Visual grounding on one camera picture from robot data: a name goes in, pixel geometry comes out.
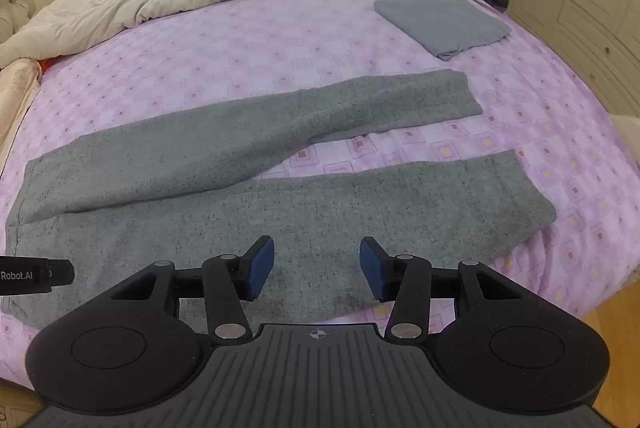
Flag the peach satin pillow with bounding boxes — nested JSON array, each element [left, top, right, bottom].
[[0, 58, 43, 149]]

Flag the purple patterned bed sheet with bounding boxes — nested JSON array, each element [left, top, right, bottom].
[[0, 0, 640, 389]]

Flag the folded blue-grey cloth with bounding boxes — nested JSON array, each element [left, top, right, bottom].
[[374, 0, 513, 62]]

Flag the grey knit pants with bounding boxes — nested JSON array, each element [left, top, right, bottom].
[[5, 69, 558, 326]]

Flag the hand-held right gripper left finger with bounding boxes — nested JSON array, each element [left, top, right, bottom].
[[107, 235, 276, 341]]

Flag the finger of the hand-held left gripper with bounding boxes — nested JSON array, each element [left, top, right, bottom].
[[49, 259, 76, 287]]

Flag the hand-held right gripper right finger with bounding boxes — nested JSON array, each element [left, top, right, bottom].
[[360, 235, 528, 341]]

